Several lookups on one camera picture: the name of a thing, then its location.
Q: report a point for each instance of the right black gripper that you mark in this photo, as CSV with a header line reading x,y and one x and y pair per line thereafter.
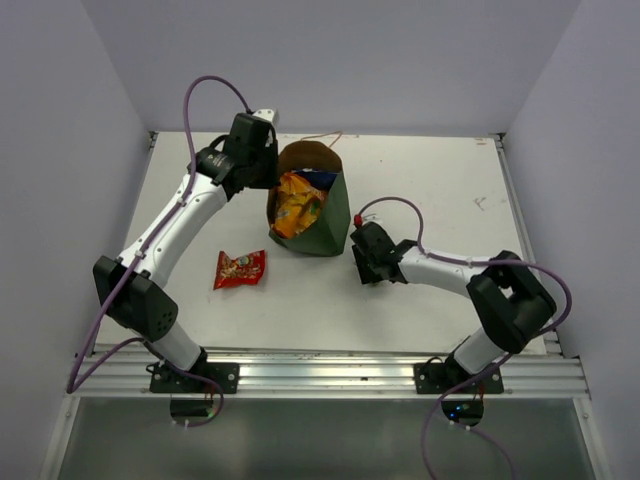
x,y
367,275

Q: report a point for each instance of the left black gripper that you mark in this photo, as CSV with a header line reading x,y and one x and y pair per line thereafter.
x,y
271,180

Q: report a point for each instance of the yellow mango candy bag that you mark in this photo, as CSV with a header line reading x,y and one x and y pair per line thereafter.
x,y
297,206

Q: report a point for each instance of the blue Doritos chip bag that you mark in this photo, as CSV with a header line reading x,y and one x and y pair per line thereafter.
x,y
319,179

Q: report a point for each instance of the green paper bag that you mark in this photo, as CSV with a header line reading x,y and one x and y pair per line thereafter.
x,y
327,236

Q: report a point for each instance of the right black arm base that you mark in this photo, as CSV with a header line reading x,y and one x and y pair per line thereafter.
x,y
437,376

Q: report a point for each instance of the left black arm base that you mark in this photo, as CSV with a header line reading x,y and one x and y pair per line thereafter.
x,y
166,380

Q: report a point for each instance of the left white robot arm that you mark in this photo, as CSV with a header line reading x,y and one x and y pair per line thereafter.
x,y
131,287

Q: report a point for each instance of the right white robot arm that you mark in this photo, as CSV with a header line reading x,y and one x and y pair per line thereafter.
x,y
511,304

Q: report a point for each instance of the red snack packet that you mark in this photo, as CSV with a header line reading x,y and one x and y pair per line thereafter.
x,y
244,270

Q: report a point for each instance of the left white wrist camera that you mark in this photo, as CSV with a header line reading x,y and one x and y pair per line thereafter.
x,y
272,117

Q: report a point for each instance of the aluminium front rail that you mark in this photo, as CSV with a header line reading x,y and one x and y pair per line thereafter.
x,y
331,375

